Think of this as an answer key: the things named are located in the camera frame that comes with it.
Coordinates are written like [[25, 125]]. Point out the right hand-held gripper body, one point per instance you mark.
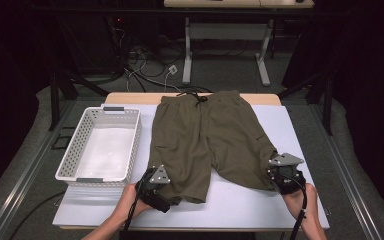
[[285, 160]]

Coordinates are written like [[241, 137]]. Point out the white power plug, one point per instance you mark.
[[172, 69]]

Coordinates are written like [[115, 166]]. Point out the black metal crossbar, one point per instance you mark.
[[146, 12]]

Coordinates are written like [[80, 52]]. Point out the light wooden table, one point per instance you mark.
[[130, 98]]

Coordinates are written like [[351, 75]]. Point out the white perforated plastic basket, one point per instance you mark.
[[76, 153]]

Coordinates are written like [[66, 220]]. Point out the olive green shorts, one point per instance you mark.
[[206, 140]]

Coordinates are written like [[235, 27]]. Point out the white-legged desk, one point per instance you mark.
[[226, 31]]

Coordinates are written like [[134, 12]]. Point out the person's left hand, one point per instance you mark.
[[128, 206]]

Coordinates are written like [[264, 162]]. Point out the person's right hand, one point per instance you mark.
[[308, 203]]

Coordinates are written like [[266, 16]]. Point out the black metal stand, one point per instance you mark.
[[55, 100], [328, 106]]

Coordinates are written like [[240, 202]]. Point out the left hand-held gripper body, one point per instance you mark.
[[160, 175]]

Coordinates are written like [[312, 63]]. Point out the white table board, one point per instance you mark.
[[233, 213]]

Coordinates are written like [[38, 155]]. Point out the aluminium floor rail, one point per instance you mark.
[[30, 176], [346, 176]]

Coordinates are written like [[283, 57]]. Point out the black floor bracket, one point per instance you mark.
[[61, 141]]

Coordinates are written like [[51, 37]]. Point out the dark curtain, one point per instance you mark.
[[6, 100], [370, 83]]

